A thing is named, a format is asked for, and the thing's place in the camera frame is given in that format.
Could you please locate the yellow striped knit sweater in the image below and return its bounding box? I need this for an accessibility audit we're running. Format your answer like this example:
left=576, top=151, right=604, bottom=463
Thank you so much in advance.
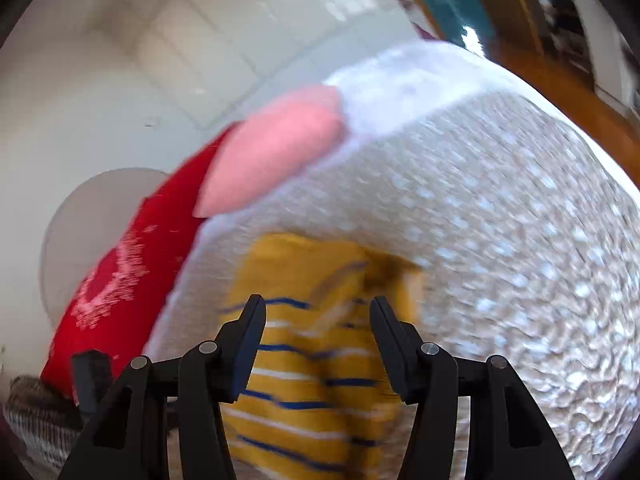
left=220, top=234, right=424, bottom=479

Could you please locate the red patterned pillow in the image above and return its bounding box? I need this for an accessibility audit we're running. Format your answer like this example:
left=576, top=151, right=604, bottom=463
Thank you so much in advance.
left=40, top=122, right=238, bottom=398

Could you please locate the grey checked garment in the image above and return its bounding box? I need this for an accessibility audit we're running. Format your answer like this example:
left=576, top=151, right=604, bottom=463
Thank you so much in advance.
left=2, top=375, right=84, bottom=476

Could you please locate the round white side table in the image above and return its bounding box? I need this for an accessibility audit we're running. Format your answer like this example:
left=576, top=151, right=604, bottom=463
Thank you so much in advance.
left=39, top=168, right=167, bottom=326

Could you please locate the textured white bed cover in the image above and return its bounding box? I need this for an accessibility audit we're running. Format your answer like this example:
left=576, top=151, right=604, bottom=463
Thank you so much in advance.
left=145, top=41, right=639, bottom=479

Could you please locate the pink pillow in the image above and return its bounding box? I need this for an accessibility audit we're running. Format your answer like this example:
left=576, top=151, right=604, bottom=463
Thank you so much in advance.
left=193, top=84, right=345, bottom=219

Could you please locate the brown wooden furniture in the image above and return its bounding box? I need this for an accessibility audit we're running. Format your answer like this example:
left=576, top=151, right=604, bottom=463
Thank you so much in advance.
left=480, top=0, right=544, bottom=54

